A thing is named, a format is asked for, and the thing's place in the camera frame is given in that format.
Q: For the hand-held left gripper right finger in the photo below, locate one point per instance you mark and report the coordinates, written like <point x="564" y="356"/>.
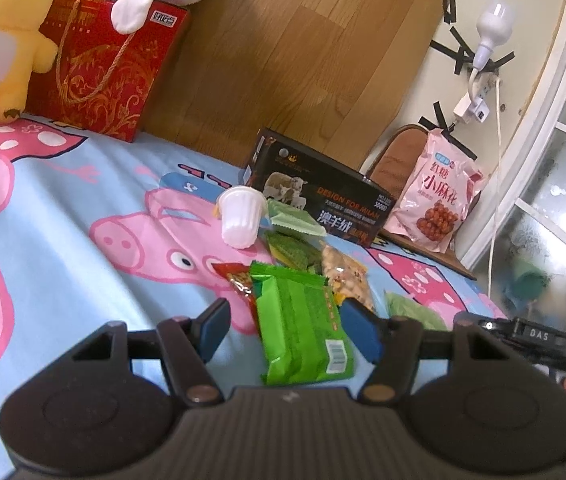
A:
<point x="363" y="331"/>

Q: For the large pink snack bag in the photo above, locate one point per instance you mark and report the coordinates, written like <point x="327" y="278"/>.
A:
<point x="433" y="195"/>

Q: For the wooden board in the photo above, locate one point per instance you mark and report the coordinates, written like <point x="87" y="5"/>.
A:
<point x="273" y="60"/>

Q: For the white light bulb lamp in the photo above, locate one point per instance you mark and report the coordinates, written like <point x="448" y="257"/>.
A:
<point x="493" y="22"/>

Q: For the pale green snack packet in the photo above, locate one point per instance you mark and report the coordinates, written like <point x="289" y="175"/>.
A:
<point x="295" y="222"/>

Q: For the dark green snack packet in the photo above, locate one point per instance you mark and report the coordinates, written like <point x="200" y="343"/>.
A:
<point x="293" y="252"/>

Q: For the white jelly cup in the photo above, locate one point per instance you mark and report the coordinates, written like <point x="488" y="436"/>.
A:
<point x="238" y="220"/>

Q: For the plain green snack packet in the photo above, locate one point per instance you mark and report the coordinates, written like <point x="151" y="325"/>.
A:
<point x="415" y="310"/>

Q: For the brown seat cushion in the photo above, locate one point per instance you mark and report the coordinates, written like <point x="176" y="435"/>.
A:
<point x="398" y="160"/>

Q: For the clear peanut snack packet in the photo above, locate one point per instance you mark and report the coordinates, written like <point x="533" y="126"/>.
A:
<point x="345" y="275"/>

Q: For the large bright green snack packet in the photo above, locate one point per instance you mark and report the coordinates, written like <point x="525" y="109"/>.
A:
<point x="298" y="330"/>

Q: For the black tape strips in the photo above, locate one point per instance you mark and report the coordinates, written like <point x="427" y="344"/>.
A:
<point x="458" y="55"/>

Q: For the cartoon pig printed bed sheet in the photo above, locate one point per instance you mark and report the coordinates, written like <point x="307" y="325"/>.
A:
<point x="63" y="240"/>

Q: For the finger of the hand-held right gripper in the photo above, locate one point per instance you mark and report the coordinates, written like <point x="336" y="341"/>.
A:
<point x="497" y="325"/>

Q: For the red gift bag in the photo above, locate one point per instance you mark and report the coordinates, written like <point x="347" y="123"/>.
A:
<point x="113" y="85"/>

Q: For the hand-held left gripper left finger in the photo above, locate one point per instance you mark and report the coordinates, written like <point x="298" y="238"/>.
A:
<point x="215" y="329"/>

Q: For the black cardboard box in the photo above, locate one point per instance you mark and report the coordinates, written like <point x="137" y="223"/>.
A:
<point x="333" y="195"/>

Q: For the white window frame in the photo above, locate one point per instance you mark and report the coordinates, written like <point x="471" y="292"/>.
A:
<point x="538" y="110"/>

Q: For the red snack packet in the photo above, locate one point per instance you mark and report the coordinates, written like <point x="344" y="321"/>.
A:
<point x="235" y="280"/>

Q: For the white power adapter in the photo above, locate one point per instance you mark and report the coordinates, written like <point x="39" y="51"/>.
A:
<point x="470" y="110"/>

